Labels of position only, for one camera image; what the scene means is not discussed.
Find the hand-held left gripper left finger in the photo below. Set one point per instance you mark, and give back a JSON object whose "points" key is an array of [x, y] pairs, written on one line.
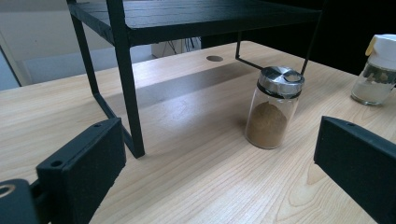
{"points": [[84, 165]]}

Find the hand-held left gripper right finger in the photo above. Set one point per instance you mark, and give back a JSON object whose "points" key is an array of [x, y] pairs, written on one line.
{"points": [[364, 168]]}

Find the black metal shelf rack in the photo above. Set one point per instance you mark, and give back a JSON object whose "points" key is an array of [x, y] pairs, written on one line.
{"points": [[124, 93]]}

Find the glass spice jar metal lid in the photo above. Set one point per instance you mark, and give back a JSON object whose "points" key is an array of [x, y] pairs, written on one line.
{"points": [[267, 124]]}

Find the glass seasoning jar white lid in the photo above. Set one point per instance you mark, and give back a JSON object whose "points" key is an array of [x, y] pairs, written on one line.
{"points": [[384, 49]]}

